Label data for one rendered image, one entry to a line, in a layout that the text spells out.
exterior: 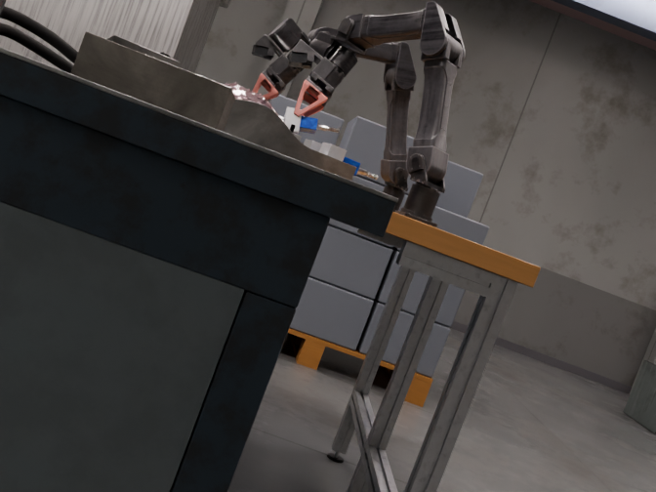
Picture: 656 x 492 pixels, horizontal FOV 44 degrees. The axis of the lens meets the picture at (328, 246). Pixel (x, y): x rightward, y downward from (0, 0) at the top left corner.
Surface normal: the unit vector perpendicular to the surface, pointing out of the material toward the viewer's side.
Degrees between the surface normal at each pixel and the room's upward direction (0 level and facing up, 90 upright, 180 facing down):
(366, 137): 90
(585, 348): 90
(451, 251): 90
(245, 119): 90
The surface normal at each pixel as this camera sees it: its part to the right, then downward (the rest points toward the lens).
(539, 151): 0.03, 0.07
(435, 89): -0.56, -0.16
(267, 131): 0.35, 0.19
